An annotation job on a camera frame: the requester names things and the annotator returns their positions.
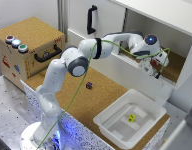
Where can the pink block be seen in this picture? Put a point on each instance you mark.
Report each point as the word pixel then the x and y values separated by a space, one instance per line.
pixel 155 61

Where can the green button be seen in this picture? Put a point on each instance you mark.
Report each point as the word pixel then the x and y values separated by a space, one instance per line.
pixel 22 48

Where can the blue button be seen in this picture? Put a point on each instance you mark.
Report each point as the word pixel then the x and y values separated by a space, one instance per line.
pixel 16 43

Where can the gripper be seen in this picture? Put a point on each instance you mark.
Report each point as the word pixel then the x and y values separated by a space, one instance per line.
pixel 147 67

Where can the wooden drawer box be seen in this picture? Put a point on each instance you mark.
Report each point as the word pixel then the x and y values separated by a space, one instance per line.
pixel 29 31

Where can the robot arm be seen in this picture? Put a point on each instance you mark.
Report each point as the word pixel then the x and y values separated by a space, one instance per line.
pixel 56 75

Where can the white cabinet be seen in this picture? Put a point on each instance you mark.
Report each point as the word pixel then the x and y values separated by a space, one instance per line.
pixel 116 68

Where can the white sliding door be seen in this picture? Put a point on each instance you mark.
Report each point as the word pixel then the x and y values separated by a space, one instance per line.
pixel 109 20

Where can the purple block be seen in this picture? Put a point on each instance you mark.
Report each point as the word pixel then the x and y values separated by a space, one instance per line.
pixel 89 85

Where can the red button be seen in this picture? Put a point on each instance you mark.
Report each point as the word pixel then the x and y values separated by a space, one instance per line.
pixel 10 39

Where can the white plastic box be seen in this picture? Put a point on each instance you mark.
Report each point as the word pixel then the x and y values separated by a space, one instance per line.
pixel 109 125

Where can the yellow block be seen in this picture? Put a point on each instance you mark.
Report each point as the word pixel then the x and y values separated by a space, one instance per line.
pixel 131 117

